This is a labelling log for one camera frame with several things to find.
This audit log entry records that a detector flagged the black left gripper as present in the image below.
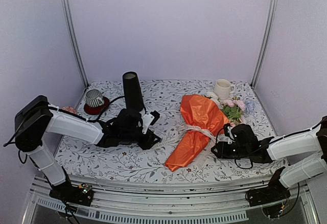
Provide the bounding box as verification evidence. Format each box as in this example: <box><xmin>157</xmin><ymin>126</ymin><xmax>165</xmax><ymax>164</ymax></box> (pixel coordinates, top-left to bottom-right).
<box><xmin>121</xmin><ymin>128</ymin><xmax>161</xmax><ymax>150</ymax></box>

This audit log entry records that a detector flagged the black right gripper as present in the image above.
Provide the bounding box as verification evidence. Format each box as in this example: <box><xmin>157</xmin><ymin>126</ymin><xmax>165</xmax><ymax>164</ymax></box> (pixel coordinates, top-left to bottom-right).
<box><xmin>212</xmin><ymin>141</ymin><xmax>250</xmax><ymax>159</ymax></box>

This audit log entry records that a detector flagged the cream printed ribbon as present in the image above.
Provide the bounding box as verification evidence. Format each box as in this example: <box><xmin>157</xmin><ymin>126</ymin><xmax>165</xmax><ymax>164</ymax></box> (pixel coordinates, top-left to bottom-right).
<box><xmin>157</xmin><ymin>124</ymin><xmax>218</xmax><ymax>167</ymax></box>

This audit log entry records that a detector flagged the artificial flower bouquet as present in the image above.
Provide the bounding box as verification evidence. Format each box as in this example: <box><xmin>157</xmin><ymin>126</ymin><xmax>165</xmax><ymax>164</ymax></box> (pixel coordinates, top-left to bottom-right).
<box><xmin>205</xmin><ymin>92</ymin><xmax>255</xmax><ymax>126</ymax></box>

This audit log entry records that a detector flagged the orange wrapping paper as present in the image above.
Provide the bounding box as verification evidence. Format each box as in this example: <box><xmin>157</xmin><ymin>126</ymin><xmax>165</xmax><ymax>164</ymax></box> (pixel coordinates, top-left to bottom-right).
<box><xmin>165</xmin><ymin>95</ymin><xmax>229</xmax><ymax>172</ymax></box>

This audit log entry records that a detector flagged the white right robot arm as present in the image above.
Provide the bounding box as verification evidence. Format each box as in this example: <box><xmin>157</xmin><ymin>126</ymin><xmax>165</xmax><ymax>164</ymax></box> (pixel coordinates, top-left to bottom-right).
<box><xmin>211</xmin><ymin>117</ymin><xmax>326</xmax><ymax>201</ymax></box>

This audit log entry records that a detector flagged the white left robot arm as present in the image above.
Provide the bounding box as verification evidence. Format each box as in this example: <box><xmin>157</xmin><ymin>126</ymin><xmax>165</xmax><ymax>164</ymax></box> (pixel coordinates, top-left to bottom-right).
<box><xmin>4</xmin><ymin>95</ymin><xmax>161</xmax><ymax>200</ymax></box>

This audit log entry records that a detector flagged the tall black vase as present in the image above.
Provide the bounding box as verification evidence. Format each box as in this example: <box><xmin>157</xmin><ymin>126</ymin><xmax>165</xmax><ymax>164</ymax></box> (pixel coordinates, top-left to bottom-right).
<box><xmin>122</xmin><ymin>72</ymin><xmax>144</xmax><ymax>111</ymax></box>

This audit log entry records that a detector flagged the cream ceramic mug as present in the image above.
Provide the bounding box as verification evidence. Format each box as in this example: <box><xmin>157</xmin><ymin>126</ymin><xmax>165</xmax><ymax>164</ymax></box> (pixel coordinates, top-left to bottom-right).
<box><xmin>213</xmin><ymin>79</ymin><xmax>235</xmax><ymax>100</ymax></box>

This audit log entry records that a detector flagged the floral patterned tablecloth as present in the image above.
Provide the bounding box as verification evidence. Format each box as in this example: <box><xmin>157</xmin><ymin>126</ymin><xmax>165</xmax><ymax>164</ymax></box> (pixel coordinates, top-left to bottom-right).
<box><xmin>55</xmin><ymin>80</ymin><xmax>288</xmax><ymax>184</ymax></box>

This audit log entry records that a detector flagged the striped black white cup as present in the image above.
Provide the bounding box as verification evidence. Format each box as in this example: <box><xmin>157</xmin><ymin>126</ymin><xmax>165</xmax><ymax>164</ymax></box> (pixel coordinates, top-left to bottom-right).
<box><xmin>85</xmin><ymin>89</ymin><xmax>104</xmax><ymax>108</ymax></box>

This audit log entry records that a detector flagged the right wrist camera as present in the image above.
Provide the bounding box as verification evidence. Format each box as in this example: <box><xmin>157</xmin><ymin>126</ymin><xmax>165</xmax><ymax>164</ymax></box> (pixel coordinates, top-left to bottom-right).
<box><xmin>223</xmin><ymin>123</ymin><xmax>235</xmax><ymax>144</ymax></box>

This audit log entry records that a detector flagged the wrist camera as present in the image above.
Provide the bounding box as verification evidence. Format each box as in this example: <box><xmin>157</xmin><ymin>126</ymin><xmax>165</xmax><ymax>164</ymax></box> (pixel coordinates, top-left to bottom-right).
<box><xmin>142</xmin><ymin>110</ymin><xmax>160</xmax><ymax>134</ymax></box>
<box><xmin>223</xmin><ymin>123</ymin><xmax>235</xmax><ymax>144</ymax></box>

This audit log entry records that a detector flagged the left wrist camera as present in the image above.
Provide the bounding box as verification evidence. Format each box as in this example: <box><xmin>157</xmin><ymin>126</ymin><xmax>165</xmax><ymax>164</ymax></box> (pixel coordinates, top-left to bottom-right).
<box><xmin>142</xmin><ymin>110</ymin><xmax>160</xmax><ymax>134</ymax></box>

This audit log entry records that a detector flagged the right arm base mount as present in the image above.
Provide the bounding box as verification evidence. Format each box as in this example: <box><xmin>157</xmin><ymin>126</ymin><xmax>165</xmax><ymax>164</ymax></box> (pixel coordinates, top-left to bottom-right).
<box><xmin>245</xmin><ymin>167</ymin><xmax>291</xmax><ymax>219</ymax></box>

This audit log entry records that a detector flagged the aluminium front rail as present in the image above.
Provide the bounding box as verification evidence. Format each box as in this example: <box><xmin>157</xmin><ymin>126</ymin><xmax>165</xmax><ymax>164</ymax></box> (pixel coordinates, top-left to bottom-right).
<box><xmin>19</xmin><ymin>175</ymin><xmax>323</xmax><ymax>223</ymax></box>

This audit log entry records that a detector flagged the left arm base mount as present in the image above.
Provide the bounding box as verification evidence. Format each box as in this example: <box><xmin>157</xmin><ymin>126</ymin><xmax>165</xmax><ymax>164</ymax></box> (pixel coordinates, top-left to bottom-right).
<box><xmin>49</xmin><ymin>181</ymin><xmax>94</xmax><ymax>207</ymax></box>

